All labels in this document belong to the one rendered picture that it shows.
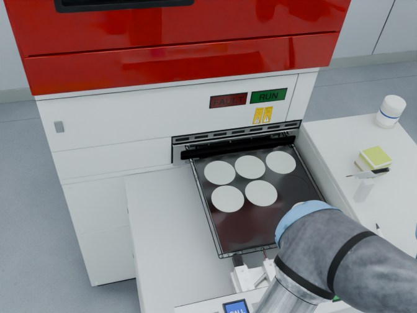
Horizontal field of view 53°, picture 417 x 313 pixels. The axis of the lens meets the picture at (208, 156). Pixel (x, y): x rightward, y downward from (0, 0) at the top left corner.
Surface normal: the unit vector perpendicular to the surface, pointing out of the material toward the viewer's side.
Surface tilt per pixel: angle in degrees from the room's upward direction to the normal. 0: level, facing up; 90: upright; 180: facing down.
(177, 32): 90
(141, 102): 90
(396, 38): 90
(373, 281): 42
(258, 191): 0
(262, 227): 0
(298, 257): 47
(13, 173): 0
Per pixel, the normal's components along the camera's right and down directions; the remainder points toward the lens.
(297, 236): -0.76, -0.32
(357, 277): -0.54, -0.08
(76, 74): 0.25, 0.73
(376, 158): 0.07, -0.67
